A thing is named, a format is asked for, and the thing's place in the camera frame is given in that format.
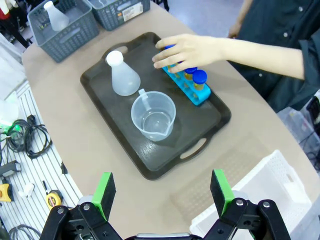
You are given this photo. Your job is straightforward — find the black plastic serving tray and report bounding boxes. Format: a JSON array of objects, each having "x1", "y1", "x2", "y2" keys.
[{"x1": 79, "y1": 31, "x2": 232, "y2": 182}]

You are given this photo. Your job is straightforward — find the person's left forearm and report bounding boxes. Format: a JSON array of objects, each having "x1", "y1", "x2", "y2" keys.
[{"x1": 223, "y1": 37, "x2": 307, "y2": 81}]

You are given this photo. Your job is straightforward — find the white plastic conical flask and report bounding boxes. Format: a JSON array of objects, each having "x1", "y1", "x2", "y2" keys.
[
  {"x1": 105, "y1": 50, "x2": 142, "y2": 97},
  {"x1": 43, "y1": 0, "x2": 70, "y2": 32}
]

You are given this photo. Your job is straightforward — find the grey floor cable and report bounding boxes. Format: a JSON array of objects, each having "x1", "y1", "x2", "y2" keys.
[{"x1": 6, "y1": 223, "x2": 42, "y2": 240}]

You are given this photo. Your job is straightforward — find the grey plastic basket with label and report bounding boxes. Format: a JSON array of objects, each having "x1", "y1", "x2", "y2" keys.
[{"x1": 83, "y1": 0, "x2": 152, "y2": 32}]

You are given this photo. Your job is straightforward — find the yellow tube with blue cap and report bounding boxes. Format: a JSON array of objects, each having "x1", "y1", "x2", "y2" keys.
[
  {"x1": 173, "y1": 61, "x2": 185, "y2": 79},
  {"x1": 183, "y1": 66, "x2": 199, "y2": 84},
  {"x1": 191, "y1": 69, "x2": 209, "y2": 94}
]

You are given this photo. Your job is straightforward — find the white cloth cover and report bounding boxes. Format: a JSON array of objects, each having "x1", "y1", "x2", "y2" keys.
[{"x1": 0, "y1": 33, "x2": 28, "y2": 98}]

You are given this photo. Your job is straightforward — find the black floor cable bundle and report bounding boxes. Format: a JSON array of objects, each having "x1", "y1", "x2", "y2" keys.
[{"x1": 5, "y1": 114, "x2": 54, "y2": 160}]

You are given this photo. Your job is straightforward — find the person's left hand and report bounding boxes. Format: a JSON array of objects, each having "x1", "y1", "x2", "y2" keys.
[{"x1": 151, "y1": 33, "x2": 228, "y2": 75}]

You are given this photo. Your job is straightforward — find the small white plastic object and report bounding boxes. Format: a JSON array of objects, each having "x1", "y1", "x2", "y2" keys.
[{"x1": 18, "y1": 182, "x2": 36, "y2": 199}]

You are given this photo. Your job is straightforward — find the black handheld device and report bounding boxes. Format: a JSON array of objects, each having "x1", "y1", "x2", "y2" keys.
[{"x1": 0, "y1": 160, "x2": 22, "y2": 179}]

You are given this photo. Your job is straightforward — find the clear plastic measuring beaker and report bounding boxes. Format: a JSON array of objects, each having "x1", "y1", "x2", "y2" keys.
[{"x1": 130, "y1": 88, "x2": 177, "y2": 143}]

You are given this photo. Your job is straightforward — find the white perforated plastic basket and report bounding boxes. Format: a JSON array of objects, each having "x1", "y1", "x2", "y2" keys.
[{"x1": 188, "y1": 149, "x2": 314, "y2": 240}]

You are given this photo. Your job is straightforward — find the black stand legs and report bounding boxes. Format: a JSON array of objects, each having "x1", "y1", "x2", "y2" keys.
[{"x1": 0, "y1": 0, "x2": 34, "y2": 49}]

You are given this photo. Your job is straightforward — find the person's right forearm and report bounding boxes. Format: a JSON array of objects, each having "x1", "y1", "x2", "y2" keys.
[{"x1": 236, "y1": 0, "x2": 254, "y2": 26}]

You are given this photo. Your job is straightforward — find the blue test tube rack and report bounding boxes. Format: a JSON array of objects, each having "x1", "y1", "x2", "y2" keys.
[{"x1": 160, "y1": 63, "x2": 212, "y2": 107}]

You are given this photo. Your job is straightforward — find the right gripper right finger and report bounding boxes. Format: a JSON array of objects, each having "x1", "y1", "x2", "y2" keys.
[{"x1": 203, "y1": 168, "x2": 292, "y2": 240}]

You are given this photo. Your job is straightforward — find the yellow tape measure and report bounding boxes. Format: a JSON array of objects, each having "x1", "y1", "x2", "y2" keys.
[{"x1": 44, "y1": 189, "x2": 64, "y2": 210}]

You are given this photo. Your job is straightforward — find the person's right hand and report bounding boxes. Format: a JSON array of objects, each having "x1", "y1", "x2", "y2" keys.
[{"x1": 227, "y1": 23, "x2": 242, "y2": 39}]

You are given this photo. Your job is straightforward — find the yellow and black tool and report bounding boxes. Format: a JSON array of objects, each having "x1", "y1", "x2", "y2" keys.
[{"x1": 0, "y1": 183, "x2": 13, "y2": 203}]

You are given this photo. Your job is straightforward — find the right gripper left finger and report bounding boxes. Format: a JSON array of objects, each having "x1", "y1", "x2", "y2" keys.
[{"x1": 39, "y1": 172, "x2": 124, "y2": 240}]

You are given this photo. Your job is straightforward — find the person in black shirt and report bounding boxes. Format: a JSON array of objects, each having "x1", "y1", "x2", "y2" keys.
[{"x1": 234, "y1": 0, "x2": 320, "y2": 114}]

